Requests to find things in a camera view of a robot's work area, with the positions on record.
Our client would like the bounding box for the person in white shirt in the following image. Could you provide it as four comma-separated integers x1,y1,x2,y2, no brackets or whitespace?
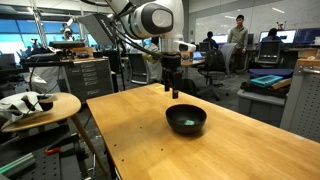
142,36,165,84

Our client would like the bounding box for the office chair with grey jacket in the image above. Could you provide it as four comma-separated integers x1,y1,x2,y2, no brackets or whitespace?
196,42,238,102

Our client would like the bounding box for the black perforated breadboard table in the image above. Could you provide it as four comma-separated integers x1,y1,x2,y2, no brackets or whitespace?
0,133,88,180

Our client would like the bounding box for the black clamp with orange handle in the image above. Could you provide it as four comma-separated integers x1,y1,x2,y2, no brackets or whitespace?
44,145,63,157

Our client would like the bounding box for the grey perforated tool cabinet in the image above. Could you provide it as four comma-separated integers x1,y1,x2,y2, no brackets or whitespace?
279,57,320,144

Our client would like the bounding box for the seated person at bright monitor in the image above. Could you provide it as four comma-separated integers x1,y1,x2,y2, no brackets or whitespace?
261,27,282,43

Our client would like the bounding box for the standing man in grey shirt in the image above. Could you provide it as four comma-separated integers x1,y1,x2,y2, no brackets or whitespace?
227,14,250,74

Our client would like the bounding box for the black bar camera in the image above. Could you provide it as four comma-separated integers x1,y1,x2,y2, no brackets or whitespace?
48,40,86,50

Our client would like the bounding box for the seated person in dark top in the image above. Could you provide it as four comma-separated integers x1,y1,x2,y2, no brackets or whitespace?
202,30,220,52

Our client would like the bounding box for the grey drawer cabinet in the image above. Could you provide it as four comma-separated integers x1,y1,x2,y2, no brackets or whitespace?
62,57,116,105

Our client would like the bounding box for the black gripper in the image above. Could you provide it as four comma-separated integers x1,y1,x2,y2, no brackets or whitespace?
161,53,184,100

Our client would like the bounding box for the grey storage bin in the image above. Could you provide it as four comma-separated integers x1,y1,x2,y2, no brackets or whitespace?
237,88,291,128

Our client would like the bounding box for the teal tray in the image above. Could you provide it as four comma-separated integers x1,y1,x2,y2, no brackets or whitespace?
250,74,284,89

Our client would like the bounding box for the black mesh office chair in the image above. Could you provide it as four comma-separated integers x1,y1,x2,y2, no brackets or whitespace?
126,52,150,86

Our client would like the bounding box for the round wooden stool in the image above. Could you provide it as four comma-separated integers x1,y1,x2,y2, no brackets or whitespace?
0,92,110,177

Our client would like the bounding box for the black bowl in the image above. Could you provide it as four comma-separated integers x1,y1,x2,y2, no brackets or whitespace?
165,103,208,136

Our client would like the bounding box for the white crumpled cloth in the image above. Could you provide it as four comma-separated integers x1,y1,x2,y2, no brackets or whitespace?
0,91,59,123

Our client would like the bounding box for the small computer monitor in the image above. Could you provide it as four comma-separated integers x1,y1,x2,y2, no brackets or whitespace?
211,33,230,45

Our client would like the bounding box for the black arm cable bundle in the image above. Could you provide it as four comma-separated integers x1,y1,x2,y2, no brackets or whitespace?
111,21,164,62

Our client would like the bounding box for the small black round object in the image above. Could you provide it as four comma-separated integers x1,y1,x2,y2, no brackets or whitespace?
36,94,55,113

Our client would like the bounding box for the dark blue cushion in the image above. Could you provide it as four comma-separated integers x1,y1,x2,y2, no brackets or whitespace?
248,68,295,80

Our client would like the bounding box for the black soft case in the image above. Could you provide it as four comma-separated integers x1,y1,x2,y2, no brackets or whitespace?
240,79,292,100

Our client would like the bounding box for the dark computer monitor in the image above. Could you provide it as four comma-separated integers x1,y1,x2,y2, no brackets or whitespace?
294,27,320,46

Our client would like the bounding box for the bright computer monitor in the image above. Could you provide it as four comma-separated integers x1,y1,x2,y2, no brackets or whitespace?
259,29,298,45

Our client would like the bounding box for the aluminium extrusion bar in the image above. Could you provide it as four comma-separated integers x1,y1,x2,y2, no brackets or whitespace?
0,152,37,177

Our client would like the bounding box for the wooden plank block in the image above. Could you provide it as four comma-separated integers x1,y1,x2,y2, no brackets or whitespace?
270,77,293,91

